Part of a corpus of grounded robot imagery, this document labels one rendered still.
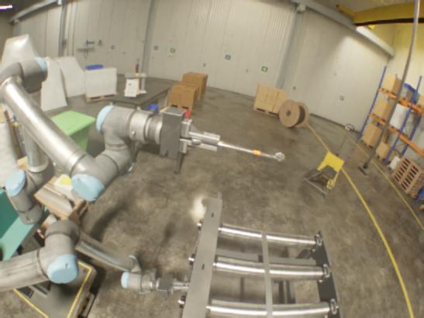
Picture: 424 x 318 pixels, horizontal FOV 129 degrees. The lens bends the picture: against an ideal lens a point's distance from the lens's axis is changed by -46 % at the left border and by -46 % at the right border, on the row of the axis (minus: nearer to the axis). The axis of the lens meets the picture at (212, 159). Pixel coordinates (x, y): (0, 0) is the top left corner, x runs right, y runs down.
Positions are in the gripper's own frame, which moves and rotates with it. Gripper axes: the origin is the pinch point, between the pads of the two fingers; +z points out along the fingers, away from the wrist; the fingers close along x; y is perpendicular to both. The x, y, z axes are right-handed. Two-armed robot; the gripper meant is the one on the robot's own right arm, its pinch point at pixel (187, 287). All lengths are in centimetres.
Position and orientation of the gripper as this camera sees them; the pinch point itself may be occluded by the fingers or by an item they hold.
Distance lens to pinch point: 97.7
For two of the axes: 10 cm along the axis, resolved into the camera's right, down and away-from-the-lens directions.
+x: -0.3, 0.5, -10.0
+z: 10.0, -0.3, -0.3
